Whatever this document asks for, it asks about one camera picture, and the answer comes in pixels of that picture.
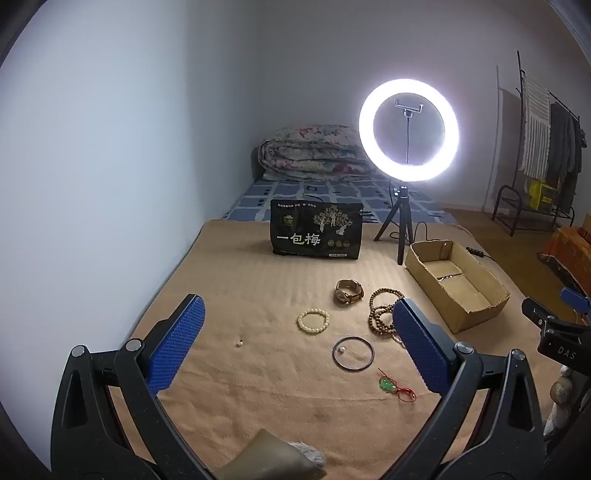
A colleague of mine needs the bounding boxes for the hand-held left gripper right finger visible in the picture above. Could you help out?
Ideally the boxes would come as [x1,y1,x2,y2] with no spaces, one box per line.
[392,298,548,480]

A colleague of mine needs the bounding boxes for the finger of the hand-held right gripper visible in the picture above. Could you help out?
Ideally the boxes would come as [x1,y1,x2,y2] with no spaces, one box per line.
[560,287,591,324]
[522,298,561,333]

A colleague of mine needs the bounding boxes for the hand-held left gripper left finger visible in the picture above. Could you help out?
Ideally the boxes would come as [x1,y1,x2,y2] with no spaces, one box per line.
[51,294,206,480]

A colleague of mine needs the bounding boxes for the wooden bead necklace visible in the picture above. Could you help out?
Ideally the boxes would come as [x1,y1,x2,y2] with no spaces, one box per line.
[368,287,407,344]

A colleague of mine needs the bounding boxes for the cardboard box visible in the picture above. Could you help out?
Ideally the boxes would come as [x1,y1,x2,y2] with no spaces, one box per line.
[405,240,511,334]

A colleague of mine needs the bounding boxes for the cream bead bracelet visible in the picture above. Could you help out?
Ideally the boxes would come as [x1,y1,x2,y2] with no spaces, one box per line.
[297,308,331,332]

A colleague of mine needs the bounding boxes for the person's right hand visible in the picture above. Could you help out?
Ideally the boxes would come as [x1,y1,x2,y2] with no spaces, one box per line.
[544,364,579,439]

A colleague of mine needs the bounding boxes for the orange storage box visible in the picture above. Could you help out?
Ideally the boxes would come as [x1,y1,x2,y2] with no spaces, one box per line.
[540,226,591,296]

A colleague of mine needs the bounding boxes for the black bangle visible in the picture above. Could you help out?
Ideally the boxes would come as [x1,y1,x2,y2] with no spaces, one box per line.
[332,336,374,371]

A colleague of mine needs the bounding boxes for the yellow box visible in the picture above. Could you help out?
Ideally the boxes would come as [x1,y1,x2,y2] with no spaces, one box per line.
[527,180,557,208]

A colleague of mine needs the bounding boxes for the black clothes rack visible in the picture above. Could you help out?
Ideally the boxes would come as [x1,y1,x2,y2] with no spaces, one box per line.
[492,51,587,236]

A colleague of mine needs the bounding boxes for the black tripod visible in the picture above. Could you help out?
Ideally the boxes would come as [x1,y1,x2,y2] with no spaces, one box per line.
[373,185,414,265]

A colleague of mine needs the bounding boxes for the olive fur-trimmed cloth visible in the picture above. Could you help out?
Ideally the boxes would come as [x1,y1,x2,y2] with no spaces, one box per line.
[217,428,328,480]

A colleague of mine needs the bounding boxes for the dark hanging clothes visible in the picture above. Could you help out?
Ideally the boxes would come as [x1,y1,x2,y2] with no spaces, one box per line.
[547,102,585,210]

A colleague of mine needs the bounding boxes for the black snack bag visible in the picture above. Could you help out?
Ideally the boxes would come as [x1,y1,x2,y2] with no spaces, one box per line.
[269,200,363,260]

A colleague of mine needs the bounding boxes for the white striped hanging textile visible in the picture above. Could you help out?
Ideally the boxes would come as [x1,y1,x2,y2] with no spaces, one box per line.
[519,74,552,178]

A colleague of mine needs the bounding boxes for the blue patterned bedsheet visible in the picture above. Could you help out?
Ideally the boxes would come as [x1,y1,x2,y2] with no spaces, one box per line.
[222,178,458,224]

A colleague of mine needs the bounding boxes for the folded floral quilt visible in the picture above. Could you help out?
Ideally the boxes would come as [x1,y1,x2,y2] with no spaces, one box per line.
[259,124,377,182]

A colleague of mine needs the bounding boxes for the phone holder on rod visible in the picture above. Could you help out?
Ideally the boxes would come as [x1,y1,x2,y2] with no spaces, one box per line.
[394,98,423,164]

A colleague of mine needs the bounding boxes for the green pendant red cord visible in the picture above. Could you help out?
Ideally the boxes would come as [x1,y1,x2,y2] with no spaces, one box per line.
[378,368,417,401]

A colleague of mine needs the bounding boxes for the tan strap wristwatch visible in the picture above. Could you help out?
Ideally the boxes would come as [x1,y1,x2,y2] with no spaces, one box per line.
[335,279,365,305]

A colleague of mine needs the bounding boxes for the black ring light cable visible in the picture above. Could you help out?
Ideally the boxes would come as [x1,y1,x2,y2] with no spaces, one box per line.
[412,222,499,265]

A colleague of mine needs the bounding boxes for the white ring light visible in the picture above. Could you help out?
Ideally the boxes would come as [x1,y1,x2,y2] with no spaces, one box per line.
[359,78,460,182]

